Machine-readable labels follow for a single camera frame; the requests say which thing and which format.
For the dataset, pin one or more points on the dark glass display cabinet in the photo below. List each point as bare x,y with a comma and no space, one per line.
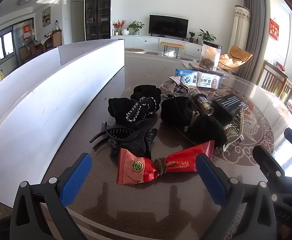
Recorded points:
98,10

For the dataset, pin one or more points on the dark metal hair clip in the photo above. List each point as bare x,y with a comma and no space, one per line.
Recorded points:
172,95

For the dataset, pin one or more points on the brown patterned glass desktop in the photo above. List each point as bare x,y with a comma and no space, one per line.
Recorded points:
126,200

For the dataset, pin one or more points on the wooden bench hairpin legs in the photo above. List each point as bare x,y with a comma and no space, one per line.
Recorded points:
172,44

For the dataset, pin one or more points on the black beaded scrunchie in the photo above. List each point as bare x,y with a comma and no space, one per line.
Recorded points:
151,106

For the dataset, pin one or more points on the white television cabinet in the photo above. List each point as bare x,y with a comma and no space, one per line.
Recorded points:
141,42

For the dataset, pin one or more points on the clear plastic jar black lid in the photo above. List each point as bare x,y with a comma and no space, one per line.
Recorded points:
209,57

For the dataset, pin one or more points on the white vase red flowers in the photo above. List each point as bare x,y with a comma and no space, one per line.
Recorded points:
124,32

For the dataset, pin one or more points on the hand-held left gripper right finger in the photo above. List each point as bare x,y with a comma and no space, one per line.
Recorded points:
209,178

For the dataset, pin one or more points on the large leafy potted plant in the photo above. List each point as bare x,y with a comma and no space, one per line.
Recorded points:
207,36

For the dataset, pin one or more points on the red door poster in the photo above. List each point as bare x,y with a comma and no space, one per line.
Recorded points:
27,32

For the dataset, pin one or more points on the black scrunchie white stitched trim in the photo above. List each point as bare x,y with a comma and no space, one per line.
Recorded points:
128,111

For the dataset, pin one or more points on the blue white medicine box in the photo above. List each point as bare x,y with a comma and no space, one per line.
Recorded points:
186,78

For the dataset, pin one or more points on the flat plastic wrapped board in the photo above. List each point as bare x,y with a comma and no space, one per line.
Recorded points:
193,66

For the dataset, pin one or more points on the purple floor mat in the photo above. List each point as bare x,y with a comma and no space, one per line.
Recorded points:
151,53

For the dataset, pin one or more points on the glass perfume bottle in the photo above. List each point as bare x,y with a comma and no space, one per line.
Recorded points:
203,102

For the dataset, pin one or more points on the round ceiling lamp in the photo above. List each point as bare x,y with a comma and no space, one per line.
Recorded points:
25,0

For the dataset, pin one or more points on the grey curtain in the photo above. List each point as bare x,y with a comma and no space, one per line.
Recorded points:
256,25

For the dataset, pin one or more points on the small potted plant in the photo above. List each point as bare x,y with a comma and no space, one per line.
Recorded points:
191,35

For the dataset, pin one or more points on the white door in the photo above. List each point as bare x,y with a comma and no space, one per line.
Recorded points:
76,22

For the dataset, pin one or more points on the plain black velvet scrunchie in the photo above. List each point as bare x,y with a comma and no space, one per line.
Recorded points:
146,91

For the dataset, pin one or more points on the black television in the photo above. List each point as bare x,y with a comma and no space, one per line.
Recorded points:
168,26

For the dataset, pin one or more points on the red candy packet gold seal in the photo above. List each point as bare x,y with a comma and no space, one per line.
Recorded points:
136,172

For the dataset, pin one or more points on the orange lounge chair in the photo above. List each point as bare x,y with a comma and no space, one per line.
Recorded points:
238,53

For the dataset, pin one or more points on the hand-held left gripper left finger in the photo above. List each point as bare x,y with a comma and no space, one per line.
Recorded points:
76,177

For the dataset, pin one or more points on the beige rubber band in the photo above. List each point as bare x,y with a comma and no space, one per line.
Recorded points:
199,80

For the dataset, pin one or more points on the black hair claw clip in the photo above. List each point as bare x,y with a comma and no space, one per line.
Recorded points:
117,132

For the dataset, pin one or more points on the framed wall painting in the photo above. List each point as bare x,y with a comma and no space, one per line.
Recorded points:
46,17

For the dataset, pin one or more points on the round beige floor cushion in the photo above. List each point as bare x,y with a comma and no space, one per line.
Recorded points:
134,50

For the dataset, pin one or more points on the silver rhinestone claw clip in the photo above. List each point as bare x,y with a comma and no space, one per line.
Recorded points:
242,122

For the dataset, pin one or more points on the black bow rhinestone hair clip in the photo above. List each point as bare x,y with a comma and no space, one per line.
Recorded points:
136,148

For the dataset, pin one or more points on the black box white print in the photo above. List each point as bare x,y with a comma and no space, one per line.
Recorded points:
226,107

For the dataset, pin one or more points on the white covered floor air conditioner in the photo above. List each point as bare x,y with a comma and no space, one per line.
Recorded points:
239,30

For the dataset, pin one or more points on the red wall hanging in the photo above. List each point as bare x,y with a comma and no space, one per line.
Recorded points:
274,30

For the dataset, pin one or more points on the green potted plant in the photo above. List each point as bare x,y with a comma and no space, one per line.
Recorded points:
136,26

